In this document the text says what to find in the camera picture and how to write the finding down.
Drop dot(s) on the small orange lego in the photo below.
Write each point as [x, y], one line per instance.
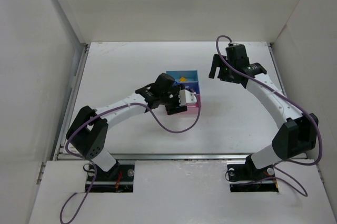
[182, 79]

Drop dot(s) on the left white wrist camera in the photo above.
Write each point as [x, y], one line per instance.
[187, 97]

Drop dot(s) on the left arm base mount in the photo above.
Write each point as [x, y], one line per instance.
[121, 182]

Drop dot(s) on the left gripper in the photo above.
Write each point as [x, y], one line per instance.
[173, 104]

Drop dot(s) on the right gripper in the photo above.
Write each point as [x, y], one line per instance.
[224, 71]

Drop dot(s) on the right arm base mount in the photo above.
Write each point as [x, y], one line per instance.
[242, 180]

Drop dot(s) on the light blue container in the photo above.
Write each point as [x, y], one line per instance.
[187, 75]

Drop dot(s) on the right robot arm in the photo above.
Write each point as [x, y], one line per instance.
[296, 131]

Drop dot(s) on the metal rail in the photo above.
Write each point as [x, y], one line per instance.
[180, 156]

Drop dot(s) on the pink container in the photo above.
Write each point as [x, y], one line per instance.
[193, 109]

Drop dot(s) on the dark blue container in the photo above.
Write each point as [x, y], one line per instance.
[192, 86]

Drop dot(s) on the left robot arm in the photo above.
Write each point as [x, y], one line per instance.
[87, 133]

